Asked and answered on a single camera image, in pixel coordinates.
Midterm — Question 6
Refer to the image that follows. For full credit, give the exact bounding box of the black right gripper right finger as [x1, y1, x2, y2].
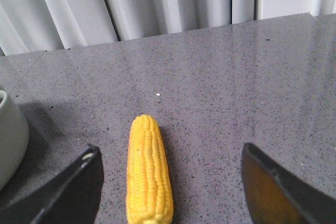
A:
[241, 143, 335, 223]

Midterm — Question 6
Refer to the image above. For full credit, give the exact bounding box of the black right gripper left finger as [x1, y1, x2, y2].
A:
[1, 145, 103, 223]

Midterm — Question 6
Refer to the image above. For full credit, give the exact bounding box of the yellow corn cob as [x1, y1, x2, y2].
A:
[125, 115, 174, 223]

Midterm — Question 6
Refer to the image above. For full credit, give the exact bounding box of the pale green electric pot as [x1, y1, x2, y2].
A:
[1, 90, 29, 188]

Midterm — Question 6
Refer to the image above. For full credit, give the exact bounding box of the white pleated curtain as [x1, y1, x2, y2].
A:
[1, 0, 335, 56]

